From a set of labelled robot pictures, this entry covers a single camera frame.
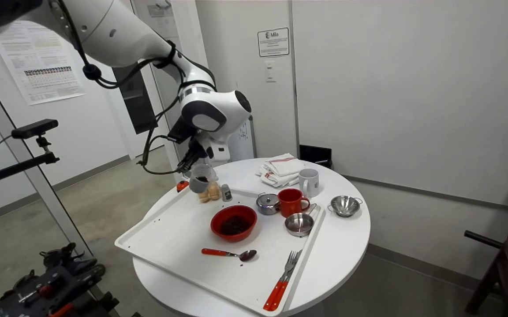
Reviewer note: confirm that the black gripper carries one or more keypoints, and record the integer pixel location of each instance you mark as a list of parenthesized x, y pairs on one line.
[(204, 149)]

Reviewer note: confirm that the clear plastic measuring jug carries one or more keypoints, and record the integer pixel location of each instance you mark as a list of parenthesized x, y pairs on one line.
[(202, 174)]

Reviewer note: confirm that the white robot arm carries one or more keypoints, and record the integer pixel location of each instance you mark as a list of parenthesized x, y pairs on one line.
[(112, 33)]

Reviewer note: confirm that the red bowl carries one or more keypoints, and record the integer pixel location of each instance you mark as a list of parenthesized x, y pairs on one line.
[(233, 223)]

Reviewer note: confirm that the small steel lidded bowl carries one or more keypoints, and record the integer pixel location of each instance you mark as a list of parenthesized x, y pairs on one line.
[(267, 202)]

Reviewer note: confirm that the orange round object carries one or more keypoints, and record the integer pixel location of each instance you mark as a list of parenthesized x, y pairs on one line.
[(182, 185)]

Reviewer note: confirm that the bag of bread rolls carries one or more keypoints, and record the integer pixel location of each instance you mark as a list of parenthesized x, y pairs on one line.
[(212, 192)]

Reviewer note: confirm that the white red striped cloth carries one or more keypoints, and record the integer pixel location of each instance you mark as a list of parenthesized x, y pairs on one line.
[(279, 171)]

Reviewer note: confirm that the red mug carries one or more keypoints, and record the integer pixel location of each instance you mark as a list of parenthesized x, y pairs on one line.
[(292, 200)]

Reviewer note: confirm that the white plastic tray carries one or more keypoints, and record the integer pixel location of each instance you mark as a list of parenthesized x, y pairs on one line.
[(258, 273)]

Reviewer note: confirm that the white round table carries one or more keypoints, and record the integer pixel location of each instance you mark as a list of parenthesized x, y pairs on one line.
[(336, 255)]

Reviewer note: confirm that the black tool cart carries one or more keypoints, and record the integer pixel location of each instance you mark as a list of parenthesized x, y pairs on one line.
[(62, 289)]

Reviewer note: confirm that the white light switch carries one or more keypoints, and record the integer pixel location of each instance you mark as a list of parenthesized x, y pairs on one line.
[(271, 74)]

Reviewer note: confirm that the red handled metal spoon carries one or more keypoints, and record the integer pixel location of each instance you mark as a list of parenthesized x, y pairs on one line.
[(242, 255)]

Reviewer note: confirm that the wall sign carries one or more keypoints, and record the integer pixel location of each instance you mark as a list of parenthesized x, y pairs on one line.
[(274, 42)]

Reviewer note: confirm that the red handled knife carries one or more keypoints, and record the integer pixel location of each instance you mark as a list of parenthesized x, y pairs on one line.
[(281, 285)]

